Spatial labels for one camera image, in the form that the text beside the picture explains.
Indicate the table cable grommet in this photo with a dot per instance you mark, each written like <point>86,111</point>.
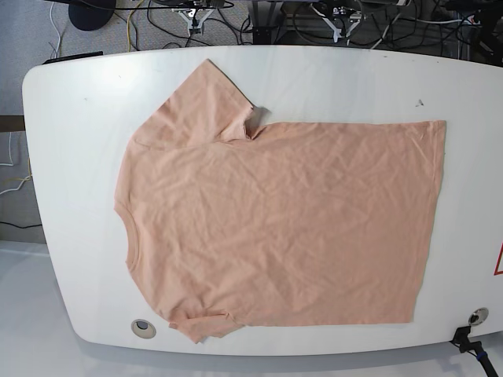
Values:
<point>143,329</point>
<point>478,316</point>

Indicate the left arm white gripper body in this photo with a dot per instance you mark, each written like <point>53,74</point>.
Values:
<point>342,21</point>

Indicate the peach pink T-shirt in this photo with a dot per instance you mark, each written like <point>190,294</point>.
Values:
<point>282,225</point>

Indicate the black clamp with cable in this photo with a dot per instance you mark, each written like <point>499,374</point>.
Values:
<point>461,341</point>

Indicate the left table cable grommet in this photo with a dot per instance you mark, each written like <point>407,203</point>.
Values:
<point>143,329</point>

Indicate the right table cable grommet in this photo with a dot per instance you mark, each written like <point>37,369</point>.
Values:
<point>478,316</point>

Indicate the red triangle warning sticker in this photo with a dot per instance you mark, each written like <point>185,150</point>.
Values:
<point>498,268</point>

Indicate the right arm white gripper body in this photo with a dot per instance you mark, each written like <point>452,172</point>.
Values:
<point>194,22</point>

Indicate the black aluminium frame post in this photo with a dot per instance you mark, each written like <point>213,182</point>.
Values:
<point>266,20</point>

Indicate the black round stand base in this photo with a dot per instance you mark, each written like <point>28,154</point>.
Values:
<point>90,15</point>

